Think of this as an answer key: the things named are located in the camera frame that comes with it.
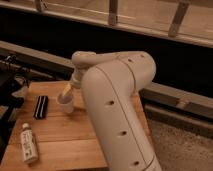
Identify metal railing frame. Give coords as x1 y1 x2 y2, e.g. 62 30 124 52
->
0 0 213 48

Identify black equipment at left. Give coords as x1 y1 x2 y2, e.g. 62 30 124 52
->
0 71 27 162

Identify white plastic bottle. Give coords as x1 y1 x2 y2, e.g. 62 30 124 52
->
20 123 38 164

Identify black striped case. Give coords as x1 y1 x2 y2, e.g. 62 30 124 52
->
33 96 49 119

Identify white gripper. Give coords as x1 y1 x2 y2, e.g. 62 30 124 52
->
62 69 83 99

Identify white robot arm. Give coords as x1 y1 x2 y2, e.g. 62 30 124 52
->
70 51 162 171

